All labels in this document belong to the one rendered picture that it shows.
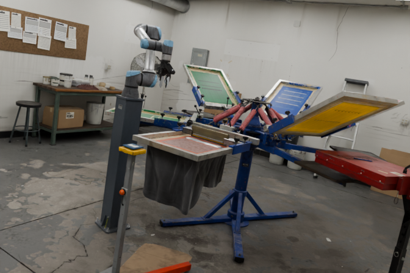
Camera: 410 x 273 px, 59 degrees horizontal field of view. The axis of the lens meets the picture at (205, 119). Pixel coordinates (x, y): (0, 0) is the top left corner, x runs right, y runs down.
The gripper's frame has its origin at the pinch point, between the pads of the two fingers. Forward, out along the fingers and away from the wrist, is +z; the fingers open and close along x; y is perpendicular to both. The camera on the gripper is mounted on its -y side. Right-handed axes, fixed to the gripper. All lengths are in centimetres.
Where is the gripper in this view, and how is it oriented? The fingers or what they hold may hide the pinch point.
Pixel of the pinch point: (163, 86)
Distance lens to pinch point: 280.9
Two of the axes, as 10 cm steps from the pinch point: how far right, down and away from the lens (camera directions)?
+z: -1.6, 9.8, 1.4
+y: -6.7, -2.1, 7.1
